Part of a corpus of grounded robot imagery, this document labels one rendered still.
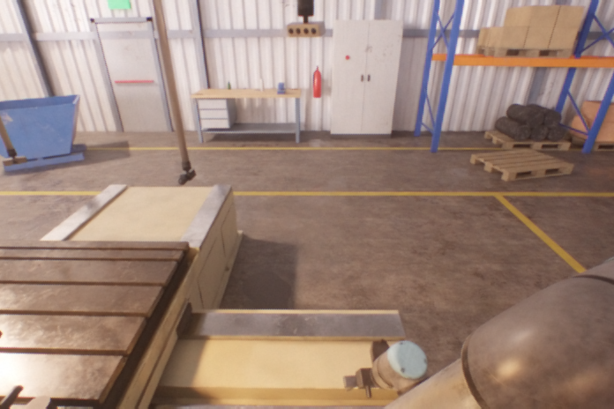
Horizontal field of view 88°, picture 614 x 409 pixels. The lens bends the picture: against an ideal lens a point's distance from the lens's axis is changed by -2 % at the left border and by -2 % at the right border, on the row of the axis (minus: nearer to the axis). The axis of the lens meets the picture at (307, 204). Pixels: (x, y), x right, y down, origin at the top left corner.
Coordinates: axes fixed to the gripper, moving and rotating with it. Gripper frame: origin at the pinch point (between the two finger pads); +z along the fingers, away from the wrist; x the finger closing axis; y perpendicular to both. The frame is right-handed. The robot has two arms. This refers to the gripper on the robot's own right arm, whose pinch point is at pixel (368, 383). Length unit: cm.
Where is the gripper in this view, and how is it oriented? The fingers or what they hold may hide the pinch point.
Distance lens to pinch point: 121.6
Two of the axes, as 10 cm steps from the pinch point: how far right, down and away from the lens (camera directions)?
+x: 9.8, 0.4, 1.7
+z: -1.6, 6.2, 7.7
